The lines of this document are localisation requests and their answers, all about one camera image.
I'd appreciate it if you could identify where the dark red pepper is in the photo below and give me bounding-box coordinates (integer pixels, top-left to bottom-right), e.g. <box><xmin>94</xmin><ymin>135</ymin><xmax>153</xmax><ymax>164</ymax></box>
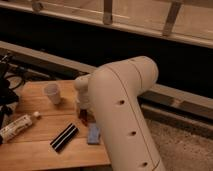
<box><xmin>78</xmin><ymin>109</ymin><xmax>88</xmax><ymax>126</ymax></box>

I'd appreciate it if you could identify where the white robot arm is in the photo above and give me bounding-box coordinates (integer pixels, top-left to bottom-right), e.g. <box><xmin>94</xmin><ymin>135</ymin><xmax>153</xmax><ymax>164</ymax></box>
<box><xmin>74</xmin><ymin>56</ymin><xmax>166</xmax><ymax>171</ymax></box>

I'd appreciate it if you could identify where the translucent plastic cup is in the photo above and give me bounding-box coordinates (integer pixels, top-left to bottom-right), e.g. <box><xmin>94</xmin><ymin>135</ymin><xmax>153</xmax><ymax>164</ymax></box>
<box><xmin>43</xmin><ymin>83</ymin><xmax>61</xmax><ymax>105</ymax></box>

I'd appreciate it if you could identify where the blue sponge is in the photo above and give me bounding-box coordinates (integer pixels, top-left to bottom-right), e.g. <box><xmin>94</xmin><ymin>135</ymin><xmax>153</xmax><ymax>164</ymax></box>
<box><xmin>87</xmin><ymin>123</ymin><xmax>100</xmax><ymax>145</ymax></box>

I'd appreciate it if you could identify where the wooden table board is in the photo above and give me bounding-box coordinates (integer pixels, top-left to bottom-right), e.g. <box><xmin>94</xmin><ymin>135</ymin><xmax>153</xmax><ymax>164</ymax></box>
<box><xmin>0</xmin><ymin>80</ymin><xmax>110</xmax><ymax>171</ymax></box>

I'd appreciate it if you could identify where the black white striped block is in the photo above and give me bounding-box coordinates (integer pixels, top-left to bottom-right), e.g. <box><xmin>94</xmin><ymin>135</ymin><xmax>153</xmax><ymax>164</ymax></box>
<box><xmin>50</xmin><ymin>123</ymin><xmax>79</xmax><ymax>152</ymax></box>

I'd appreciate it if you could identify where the black cables and equipment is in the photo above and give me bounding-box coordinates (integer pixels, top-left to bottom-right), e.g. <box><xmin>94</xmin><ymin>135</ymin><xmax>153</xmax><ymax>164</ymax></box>
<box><xmin>0</xmin><ymin>53</ymin><xmax>26</xmax><ymax>129</ymax></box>

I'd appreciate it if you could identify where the metal window frame rail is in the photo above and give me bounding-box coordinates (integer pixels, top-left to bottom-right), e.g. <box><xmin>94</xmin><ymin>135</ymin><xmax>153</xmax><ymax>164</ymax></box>
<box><xmin>0</xmin><ymin>0</ymin><xmax>213</xmax><ymax>49</ymax></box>

